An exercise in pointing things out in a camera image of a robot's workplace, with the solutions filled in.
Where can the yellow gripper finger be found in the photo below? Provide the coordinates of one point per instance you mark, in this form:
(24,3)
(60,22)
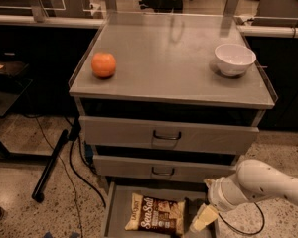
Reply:
(206,215)

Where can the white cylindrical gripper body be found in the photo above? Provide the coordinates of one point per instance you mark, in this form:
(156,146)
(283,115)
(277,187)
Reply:
(216,194)

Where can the brown sea salt chip bag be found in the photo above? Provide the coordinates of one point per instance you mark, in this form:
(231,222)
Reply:
(156,215)

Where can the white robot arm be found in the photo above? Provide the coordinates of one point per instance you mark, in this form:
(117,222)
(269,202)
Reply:
(252,181)

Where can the grey bottom drawer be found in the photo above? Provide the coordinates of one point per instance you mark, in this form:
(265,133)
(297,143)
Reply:
(118,209)

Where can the grey drawer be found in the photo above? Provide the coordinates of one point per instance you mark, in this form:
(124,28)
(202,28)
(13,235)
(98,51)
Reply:
(118,209)
(163,135)
(136,168)

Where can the grey drawer cabinet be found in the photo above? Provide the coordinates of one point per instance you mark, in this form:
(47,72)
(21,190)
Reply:
(166,71)

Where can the grey middle drawer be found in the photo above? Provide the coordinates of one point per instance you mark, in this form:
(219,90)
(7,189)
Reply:
(136,168)

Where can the grey top drawer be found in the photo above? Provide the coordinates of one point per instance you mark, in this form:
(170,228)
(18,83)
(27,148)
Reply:
(163,135)

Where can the white bowl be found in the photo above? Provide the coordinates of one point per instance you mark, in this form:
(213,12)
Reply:
(234,59)

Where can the black stand leg bar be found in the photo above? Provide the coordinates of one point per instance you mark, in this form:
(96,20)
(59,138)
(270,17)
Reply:
(38,192)

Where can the orange fruit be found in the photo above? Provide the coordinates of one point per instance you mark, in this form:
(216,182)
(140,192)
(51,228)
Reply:
(103,65)

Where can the black side table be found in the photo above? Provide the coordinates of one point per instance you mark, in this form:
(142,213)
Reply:
(12,86)

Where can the white counter rail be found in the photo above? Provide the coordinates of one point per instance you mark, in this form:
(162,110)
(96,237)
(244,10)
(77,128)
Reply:
(53,22)

